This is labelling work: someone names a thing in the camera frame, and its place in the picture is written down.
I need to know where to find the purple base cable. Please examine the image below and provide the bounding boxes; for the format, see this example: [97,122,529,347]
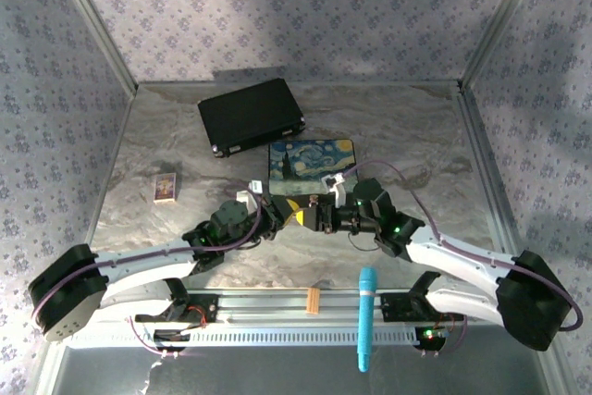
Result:
[421,315,469,360]
[128,315,180,360]

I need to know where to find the white slotted cable duct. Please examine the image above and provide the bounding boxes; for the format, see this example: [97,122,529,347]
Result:
[64,327,420,348]

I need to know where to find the metal frame post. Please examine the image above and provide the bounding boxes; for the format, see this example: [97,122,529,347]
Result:
[45,0,140,96]
[460,0,543,87]

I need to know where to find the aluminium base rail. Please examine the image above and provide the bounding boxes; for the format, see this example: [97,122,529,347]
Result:
[184,288,466,323]

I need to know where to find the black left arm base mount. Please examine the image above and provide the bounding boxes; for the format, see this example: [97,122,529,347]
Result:
[136,277,221,327]

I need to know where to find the black round base plate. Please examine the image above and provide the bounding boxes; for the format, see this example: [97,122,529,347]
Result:
[152,327,191,355]
[413,325,448,352]

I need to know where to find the small purple card box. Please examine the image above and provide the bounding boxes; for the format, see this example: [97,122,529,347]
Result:
[153,172,179,204]

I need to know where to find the starry night picture mat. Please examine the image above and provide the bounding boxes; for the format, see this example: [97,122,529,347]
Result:
[267,138,360,198]

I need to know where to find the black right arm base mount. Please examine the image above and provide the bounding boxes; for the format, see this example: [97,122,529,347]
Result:
[379,270,466,325]

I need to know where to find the black hard case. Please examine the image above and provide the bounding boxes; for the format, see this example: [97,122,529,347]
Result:
[197,78,307,159]

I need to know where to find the cyan marker pen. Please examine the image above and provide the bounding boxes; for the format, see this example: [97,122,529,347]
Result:
[356,266,378,374]

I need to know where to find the thin black gripper wire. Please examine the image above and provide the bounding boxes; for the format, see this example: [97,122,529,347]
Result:
[347,233,381,253]

